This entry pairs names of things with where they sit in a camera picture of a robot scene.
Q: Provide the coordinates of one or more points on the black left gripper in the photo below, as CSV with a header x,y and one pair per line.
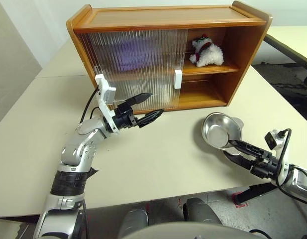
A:
x,y
123,119

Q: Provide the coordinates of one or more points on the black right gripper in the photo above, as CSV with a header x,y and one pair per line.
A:
x,y
265,166

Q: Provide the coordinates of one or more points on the purple tissue pack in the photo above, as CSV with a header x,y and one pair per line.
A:
x,y
133,54

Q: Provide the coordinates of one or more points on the ribbed clear sliding door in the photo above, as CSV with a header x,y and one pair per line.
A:
x,y
83,47
168,49

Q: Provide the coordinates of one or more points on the white plush toy with sweater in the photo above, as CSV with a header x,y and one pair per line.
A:
x,y
210,53

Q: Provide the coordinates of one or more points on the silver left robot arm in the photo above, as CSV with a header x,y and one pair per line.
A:
x,y
76,154

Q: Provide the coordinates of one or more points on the brown wooden shelf board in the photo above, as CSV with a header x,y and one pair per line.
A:
x,y
208,69

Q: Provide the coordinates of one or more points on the wooden cabinet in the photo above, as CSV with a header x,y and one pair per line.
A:
x,y
163,16

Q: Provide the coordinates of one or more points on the grey rounded shape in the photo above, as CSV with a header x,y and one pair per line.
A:
x,y
133,224
200,211

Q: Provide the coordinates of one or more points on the grey curved robot torso edge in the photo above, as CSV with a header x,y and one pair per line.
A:
x,y
193,231

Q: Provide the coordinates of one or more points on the cream table with black legs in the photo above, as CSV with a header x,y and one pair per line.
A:
x,y
292,39

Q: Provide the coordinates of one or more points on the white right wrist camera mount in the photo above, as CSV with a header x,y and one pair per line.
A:
x,y
278,143

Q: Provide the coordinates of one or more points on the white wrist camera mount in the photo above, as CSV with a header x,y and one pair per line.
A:
x,y
278,143
106,92

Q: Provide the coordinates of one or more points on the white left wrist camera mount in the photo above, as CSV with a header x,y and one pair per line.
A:
x,y
106,92

